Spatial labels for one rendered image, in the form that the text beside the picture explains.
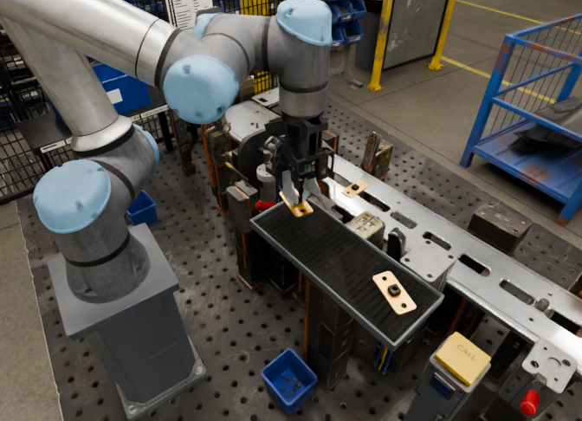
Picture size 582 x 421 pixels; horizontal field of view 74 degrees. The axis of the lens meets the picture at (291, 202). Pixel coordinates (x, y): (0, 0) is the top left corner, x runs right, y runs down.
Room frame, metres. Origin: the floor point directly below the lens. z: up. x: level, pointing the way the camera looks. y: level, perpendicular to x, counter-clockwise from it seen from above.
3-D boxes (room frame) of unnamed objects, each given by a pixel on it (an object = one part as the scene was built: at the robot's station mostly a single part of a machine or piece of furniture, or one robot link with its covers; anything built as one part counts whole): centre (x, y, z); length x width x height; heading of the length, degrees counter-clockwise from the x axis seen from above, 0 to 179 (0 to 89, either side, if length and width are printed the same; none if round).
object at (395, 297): (0.40, -0.18, 1.17); 0.08 x 0.04 x 0.01; 22
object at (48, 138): (1.42, 0.56, 1.02); 0.90 x 0.22 x 0.03; 131
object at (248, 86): (1.51, 0.20, 0.88); 0.08 x 0.08 x 0.36; 41
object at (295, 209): (0.58, -0.01, 1.21); 0.08 x 0.04 x 0.01; 26
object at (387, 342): (0.48, -0.09, 1.16); 0.37 x 0.14 x 0.02; 41
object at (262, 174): (0.81, 0.03, 0.94); 0.18 x 0.13 x 0.49; 41
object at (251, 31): (0.56, 0.08, 1.52); 0.11 x 0.11 x 0.08; 81
